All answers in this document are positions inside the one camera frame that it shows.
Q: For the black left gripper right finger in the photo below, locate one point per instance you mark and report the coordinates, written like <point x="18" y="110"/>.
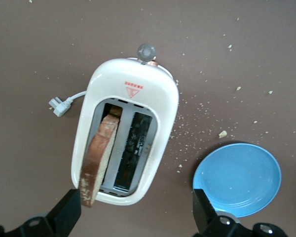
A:
<point x="204" y="214"/>

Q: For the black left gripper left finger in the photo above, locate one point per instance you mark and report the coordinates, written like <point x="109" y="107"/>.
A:
<point x="66" y="212"/>

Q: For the brown bread slice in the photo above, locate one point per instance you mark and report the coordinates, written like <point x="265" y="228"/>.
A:
<point x="96" y="158"/>

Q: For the blue plate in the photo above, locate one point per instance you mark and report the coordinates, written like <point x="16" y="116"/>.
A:
<point x="236" y="177"/>

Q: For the bread crumb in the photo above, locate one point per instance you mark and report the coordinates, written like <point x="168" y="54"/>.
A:
<point x="222" y="134"/>

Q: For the grey toaster plug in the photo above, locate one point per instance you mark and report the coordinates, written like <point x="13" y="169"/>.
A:
<point x="59" y="107"/>

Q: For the white toaster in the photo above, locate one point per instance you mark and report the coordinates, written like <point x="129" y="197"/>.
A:
<point x="150" y="98"/>

